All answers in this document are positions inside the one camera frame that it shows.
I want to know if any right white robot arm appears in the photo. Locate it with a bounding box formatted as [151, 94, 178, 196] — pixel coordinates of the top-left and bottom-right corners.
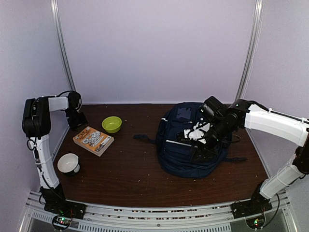
[184, 96, 309, 214]

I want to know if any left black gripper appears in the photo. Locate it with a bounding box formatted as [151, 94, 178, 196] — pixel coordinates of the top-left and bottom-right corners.
[65, 109, 88, 131]

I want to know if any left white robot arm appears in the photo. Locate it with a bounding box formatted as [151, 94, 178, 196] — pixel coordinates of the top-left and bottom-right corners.
[22, 90, 87, 215]

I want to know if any left corner aluminium post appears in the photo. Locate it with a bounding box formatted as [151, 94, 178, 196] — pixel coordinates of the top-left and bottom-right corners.
[50, 0, 76, 96]

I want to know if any right corner aluminium post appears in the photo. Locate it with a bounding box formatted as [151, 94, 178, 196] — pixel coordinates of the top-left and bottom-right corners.
[235, 0, 265, 100]

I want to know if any corner aluminium post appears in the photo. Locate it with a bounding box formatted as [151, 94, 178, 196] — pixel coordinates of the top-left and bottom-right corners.
[235, 0, 265, 100]
[50, 0, 76, 96]

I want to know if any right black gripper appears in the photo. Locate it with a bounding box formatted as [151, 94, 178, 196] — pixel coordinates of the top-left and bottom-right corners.
[189, 117, 234, 163]

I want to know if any navy blue backpack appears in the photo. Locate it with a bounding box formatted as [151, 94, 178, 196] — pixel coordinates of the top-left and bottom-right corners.
[133, 102, 247, 178]

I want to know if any front aluminium rail frame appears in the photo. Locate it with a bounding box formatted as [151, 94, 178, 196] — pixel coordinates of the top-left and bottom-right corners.
[24, 189, 293, 232]

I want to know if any lime green plastic bowl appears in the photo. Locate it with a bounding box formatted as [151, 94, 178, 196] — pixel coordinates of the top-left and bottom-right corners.
[101, 116, 122, 133]

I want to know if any orange comic paperback book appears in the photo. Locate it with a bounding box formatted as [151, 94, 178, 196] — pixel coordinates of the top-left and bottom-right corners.
[73, 126, 114, 157]

